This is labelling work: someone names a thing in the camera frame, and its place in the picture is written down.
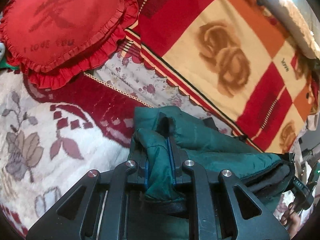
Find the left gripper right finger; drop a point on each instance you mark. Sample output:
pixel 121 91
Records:
pixel 220 206

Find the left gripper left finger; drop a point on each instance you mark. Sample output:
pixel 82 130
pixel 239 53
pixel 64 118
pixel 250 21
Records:
pixel 96 206

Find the teal quilted jacket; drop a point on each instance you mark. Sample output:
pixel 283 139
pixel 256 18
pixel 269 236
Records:
pixel 159 211

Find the person's right hand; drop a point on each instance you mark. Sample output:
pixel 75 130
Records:
pixel 291 220

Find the white maroon floral blanket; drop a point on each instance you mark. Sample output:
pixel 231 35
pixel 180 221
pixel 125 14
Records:
pixel 51 138

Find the white floral bed sheet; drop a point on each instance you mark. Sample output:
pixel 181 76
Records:
pixel 134 79

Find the red cream rose blanket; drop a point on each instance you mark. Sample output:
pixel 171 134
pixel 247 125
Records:
pixel 235 59

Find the red heart-shaped pillow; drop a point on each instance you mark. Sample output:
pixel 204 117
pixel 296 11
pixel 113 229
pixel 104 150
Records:
pixel 52 41

